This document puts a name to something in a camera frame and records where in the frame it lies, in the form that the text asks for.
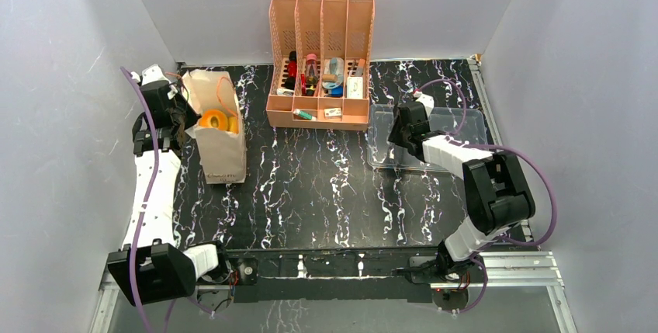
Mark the orange fake bagel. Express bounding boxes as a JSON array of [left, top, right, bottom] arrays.
[[227, 116, 240, 134], [199, 109, 229, 131]]

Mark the clear plastic tray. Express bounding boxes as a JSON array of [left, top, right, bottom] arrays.
[[365, 103, 488, 173]]

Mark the printed paper bag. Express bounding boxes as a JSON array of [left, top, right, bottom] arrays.
[[182, 69, 247, 184]]

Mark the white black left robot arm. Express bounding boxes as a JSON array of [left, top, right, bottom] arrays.
[[106, 64, 234, 306]]

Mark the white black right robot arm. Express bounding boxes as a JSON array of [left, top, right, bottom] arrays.
[[388, 100, 535, 283]]

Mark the white small box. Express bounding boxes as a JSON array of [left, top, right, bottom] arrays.
[[345, 76, 365, 99]]

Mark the small white card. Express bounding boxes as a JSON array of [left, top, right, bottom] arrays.
[[324, 107, 342, 118]]

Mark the pink capped clear bottle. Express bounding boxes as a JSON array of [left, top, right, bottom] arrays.
[[302, 54, 319, 96]]

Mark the green marker pen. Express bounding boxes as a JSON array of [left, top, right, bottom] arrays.
[[293, 109, 317, 121]]

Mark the pink desk file organizer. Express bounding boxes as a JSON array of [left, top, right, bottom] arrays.
[[266, 0, 376, 131]]

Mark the red black bottle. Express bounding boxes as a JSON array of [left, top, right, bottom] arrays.
[[283, 50, 297, 91]]

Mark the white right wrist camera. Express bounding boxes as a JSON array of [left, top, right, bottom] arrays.
[[413, 91, 435, 118]]

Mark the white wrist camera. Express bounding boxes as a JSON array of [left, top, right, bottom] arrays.
[[413, 91, 435, 118], [130, 64, 171, 86]]

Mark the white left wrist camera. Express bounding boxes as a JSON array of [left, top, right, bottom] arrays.
[[130, 64, 171, 86]]

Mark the aluminium right side rail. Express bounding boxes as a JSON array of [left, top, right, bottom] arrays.
[[467, 54, 534, 242]]

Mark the aluminium front frame rail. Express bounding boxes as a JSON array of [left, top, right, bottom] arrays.
[[97, 251, 566, 290]]

